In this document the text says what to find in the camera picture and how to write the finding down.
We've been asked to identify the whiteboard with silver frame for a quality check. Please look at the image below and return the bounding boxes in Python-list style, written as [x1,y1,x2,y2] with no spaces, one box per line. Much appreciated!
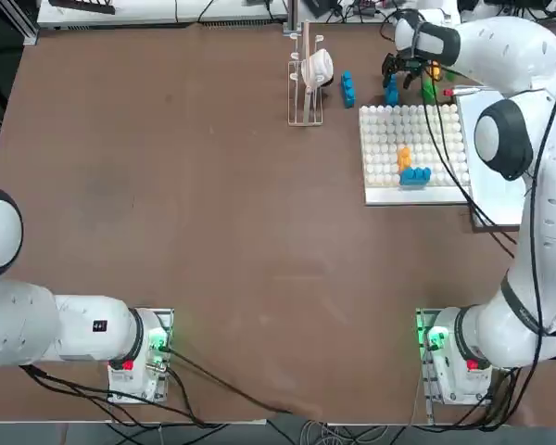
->
[456,84,527,234]

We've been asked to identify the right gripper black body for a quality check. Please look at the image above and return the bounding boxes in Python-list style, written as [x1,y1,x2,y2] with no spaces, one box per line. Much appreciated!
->
[390,53,424,72]

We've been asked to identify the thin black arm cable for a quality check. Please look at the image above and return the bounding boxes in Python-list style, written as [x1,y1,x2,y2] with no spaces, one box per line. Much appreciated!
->
[420,64,529,259]

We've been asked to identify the red-capped marker pen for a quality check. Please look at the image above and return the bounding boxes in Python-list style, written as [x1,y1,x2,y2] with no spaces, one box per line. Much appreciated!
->
[442,85,484,98]

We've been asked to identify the black power strip red switches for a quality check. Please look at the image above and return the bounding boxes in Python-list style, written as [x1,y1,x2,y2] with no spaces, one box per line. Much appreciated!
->
[351,0,390,15]

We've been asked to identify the blue three-stud block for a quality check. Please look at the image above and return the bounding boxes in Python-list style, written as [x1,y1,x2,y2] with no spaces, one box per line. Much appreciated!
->
[338,70,358,109]
[398,166,433,190]
[383,76,401,107]

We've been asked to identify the long black power strip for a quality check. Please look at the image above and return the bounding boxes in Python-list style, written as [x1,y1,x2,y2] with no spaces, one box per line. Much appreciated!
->
[50,0,117,15]

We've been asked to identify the aluminium frame profile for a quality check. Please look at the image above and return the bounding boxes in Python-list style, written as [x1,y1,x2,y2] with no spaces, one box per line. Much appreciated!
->
[0,0,39,46]

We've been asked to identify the white studded baseplate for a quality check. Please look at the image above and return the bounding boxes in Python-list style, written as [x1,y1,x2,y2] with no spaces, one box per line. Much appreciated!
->
[358,104,473,207]

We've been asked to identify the black cable bundle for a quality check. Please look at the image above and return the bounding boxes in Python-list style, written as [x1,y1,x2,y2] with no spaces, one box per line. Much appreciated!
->
[419,359,532,432]
[18,363,223,430]

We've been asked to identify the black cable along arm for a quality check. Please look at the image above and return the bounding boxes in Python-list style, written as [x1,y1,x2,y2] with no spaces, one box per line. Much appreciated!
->
[521,59,556,362]

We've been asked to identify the green two-stud block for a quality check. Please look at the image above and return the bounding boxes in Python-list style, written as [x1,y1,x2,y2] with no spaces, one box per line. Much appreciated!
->
[420,77,440,104]

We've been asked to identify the white side bench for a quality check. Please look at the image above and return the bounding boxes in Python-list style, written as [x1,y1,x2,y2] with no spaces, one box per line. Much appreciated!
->
[36,0,288,25]

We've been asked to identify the white cup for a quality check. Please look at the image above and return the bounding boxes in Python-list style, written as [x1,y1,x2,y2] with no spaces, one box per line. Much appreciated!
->
[300,48,335,89]

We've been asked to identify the black table cable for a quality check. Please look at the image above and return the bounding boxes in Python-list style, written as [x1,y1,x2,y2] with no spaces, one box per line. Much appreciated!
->
[159,345,297,416]

